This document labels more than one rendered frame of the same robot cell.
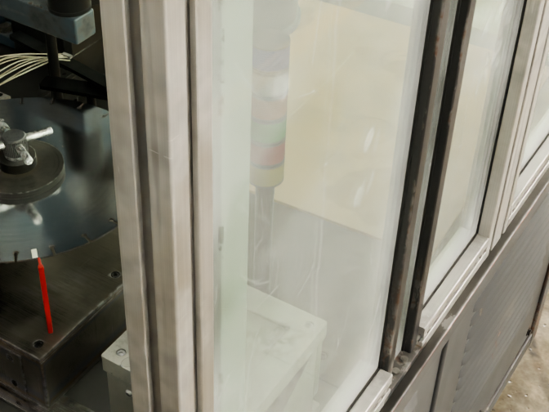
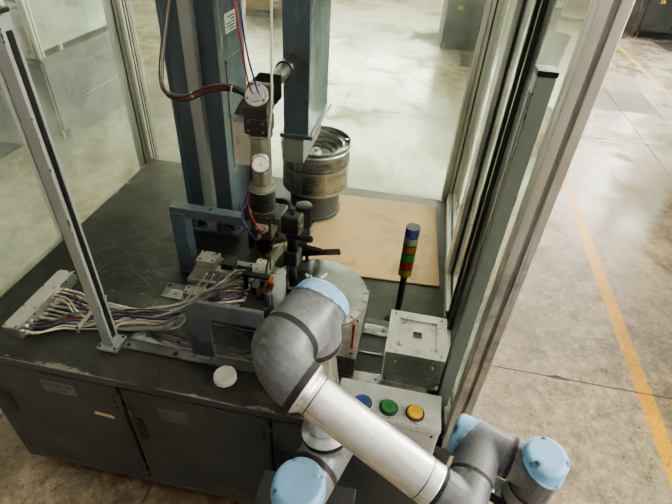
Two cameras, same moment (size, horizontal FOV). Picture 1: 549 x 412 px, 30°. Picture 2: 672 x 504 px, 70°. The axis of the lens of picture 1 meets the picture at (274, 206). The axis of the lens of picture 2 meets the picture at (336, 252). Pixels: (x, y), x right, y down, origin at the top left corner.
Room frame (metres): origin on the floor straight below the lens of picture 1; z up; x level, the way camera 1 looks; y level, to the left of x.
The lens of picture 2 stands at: (-0.07, 0.68, 2.00)
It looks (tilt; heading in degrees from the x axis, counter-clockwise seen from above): 38 degrees down; 338
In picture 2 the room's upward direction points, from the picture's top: 4 degrees clockwise
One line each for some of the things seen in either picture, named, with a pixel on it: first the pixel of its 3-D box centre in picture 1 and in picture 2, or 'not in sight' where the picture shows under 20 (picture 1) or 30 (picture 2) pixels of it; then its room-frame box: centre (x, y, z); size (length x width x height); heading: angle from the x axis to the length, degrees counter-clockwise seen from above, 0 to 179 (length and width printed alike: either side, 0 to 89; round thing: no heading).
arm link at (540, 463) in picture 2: not in sight; (536, 469); (0.20, 0.17, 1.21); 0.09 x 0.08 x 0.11; 42
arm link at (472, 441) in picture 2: not in sight; (478, 451); (0.26, 0.25, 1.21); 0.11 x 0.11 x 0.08; 42
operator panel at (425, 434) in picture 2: not in sight; (385, 419); (0.58, 0.24, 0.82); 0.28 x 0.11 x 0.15; 60
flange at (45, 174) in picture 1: (17, 163); not in sight; (1.00, 0.32, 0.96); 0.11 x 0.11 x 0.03
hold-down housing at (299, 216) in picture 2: not in sight; (292, 236); (1.01, 0.39, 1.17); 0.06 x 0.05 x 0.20; 51
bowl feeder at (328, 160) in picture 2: not in sight; (315, 175); (1.75, 0.09, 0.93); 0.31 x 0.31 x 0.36
